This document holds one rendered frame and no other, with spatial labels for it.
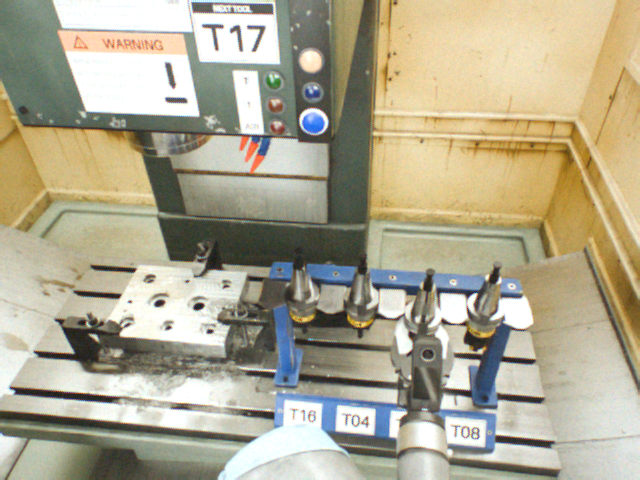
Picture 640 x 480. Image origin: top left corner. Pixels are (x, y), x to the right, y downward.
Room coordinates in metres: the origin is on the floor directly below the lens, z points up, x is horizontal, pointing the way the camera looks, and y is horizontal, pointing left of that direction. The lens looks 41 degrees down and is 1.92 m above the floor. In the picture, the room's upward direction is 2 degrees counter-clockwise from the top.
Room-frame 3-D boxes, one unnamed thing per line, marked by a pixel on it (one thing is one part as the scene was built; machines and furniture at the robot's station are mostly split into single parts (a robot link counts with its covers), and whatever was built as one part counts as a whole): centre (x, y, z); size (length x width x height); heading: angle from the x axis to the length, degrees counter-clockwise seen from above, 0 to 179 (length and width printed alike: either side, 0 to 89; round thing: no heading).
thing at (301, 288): (0.66, 0.04, 1.26); 0.04 x 0.04 x 0.07
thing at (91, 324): (0.78, 0.53, 0.97); 0.13 x 0.03 x 0.15; 82
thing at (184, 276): (0.86, 0.36, 0.97); 0.29 x 0.23 x 0.05; 82
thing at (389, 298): (0.63, -0.12, 1.21); 0.07 x 0.05 x 0.01; 172
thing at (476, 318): (0.61, -0.28, 1.21); 0.06 x 0.06 x 0.03
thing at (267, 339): (0.79, 0.19, 0.97); 0.13 x 0.03 x 0.15; 82
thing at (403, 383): (0.47, -0.15, 1.17); 0.12 x 0.08 x 0.09; 172
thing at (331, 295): (0.65, -0.01, 1.21); 0.07 x 0.05 x 0.01; 172
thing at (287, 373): (0.72, 0.09, 1.05); 0.10 x 0.05 x 0.30; 172
